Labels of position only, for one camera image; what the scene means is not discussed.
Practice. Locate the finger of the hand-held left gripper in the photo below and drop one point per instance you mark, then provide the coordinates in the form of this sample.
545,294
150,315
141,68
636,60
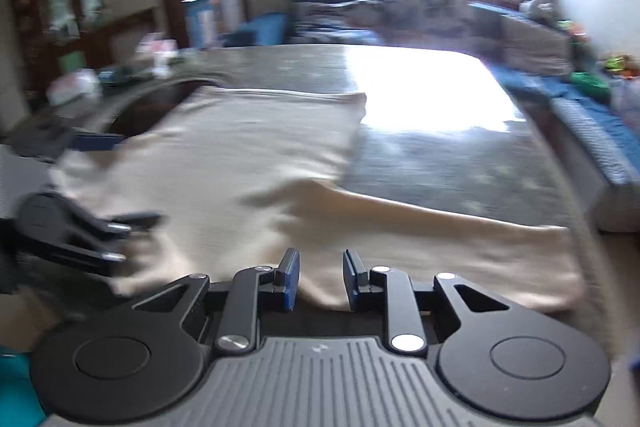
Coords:
140,222
97,141

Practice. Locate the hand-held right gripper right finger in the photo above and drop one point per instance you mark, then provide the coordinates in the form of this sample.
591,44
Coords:
351,282

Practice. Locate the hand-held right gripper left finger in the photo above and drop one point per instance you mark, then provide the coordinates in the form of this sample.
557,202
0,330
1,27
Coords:
289,282

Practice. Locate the beige sweater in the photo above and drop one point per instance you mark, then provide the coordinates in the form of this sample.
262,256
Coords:
250,167

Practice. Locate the white box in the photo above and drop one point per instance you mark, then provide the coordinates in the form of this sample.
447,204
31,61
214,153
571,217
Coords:
75,87

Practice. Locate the pink packet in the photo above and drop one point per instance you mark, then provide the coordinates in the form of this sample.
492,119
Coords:
157,49

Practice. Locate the quilted grey table cover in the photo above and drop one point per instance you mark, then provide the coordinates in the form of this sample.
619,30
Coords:
425,177

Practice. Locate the blue chair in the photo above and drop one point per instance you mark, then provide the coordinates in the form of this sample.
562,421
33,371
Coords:
200,17

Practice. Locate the teal object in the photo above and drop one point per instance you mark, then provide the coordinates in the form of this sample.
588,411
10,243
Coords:
15,392

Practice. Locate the small butterfly print pillow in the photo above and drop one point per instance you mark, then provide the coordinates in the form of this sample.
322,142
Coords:
332,19

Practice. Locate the large butterfly print pillow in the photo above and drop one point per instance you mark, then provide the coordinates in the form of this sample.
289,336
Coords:
425,9

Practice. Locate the blue sofa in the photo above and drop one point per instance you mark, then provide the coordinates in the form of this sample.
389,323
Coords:
595,132

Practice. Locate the grey pillow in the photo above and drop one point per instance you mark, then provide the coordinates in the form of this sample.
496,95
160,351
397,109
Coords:
537,44

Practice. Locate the panda plush toy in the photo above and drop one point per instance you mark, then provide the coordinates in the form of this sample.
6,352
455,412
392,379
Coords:
534,4

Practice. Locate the green pink toy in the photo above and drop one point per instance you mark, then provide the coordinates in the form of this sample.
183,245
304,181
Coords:
572,28

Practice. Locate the green plush toy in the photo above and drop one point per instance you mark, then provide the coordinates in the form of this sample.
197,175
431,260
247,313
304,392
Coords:
617,64

